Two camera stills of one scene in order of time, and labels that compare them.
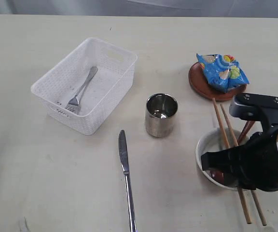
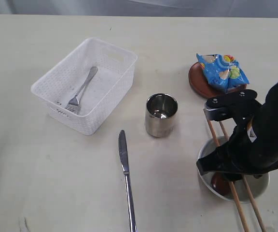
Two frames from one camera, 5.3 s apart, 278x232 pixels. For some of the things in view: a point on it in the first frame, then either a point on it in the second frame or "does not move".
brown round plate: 199,82 does not move
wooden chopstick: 263,220 → 249,191
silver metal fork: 73,104 does not move
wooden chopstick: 227,146 → 245,224
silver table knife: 124,158 does not move
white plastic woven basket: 61,82 does not move
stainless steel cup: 160,110 does not move
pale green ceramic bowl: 214,140 → 258,185
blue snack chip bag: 223,72 does not move
